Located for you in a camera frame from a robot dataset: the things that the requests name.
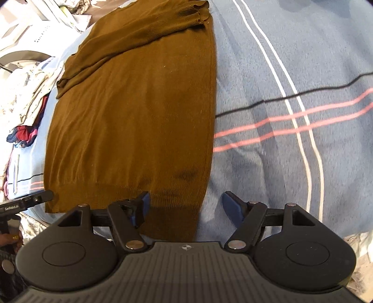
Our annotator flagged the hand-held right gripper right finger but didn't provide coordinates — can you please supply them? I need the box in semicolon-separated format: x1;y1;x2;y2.
222;191;317;251

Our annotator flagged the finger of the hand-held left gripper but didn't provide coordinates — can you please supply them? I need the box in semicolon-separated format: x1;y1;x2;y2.
20;189;55;208

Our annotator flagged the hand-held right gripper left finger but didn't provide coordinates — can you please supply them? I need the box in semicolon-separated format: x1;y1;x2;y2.
57;191;151;252

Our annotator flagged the brown sweater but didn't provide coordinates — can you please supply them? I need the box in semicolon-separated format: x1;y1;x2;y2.
44;0;218;242

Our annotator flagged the pile of light clothes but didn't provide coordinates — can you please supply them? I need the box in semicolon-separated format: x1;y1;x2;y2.
55;0;97;31

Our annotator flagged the person's left hand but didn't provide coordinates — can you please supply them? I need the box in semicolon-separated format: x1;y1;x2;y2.
0;232;24;252

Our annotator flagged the navy garment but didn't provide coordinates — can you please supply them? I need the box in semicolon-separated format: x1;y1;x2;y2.
6;132;38;147

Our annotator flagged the red garment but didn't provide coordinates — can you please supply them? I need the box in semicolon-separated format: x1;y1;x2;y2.
17;96;49;144

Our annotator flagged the fuzzy beige blanket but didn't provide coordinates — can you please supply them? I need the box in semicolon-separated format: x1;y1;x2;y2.
0;65;38;137

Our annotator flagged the white patterned garment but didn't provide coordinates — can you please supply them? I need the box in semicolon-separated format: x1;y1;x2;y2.
17;57;66;129

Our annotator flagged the blue striped blanket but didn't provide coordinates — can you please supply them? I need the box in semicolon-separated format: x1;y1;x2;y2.
6;0;373;243

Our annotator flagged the white machine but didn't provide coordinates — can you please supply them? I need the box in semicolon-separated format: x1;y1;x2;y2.
0;17;88;70

